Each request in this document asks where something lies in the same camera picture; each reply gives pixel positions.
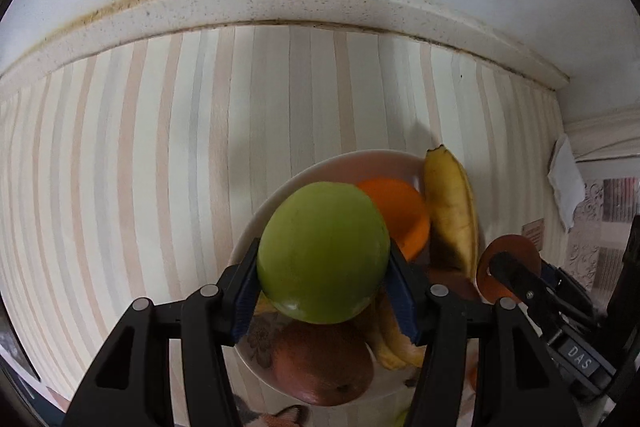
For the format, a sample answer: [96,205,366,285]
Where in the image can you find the white plate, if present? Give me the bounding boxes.
[232,149,483,408]

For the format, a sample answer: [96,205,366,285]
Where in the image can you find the small brown card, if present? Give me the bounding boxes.
[521,218,546,250]

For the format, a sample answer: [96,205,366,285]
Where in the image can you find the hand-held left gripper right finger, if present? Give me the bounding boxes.
[387,239,583,427]

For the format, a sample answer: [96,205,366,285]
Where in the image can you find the small orange disc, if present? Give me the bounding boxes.
[475,234,543,303]

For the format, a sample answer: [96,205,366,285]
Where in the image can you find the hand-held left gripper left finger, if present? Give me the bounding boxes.
[60,243,261,427]

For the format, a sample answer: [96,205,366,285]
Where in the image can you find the floral frosted glass door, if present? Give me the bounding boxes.
[565,177,640,293]

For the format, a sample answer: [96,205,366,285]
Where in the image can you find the striped cat print cloth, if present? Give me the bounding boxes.
[0,24,576,427]

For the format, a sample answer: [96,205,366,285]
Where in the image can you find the red apple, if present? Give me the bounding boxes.
[271,319,375,407]

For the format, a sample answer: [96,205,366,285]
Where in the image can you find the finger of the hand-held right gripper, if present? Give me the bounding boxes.
[487,252,553,325]
[542,262,597,324]

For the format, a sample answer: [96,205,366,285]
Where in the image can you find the yellow banana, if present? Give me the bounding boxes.
[362,292,428,370]

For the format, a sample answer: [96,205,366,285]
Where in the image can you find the orange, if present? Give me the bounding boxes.
[356,177,432,263]

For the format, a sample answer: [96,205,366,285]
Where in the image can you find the spotted banana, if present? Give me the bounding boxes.
[424,144,480,280]

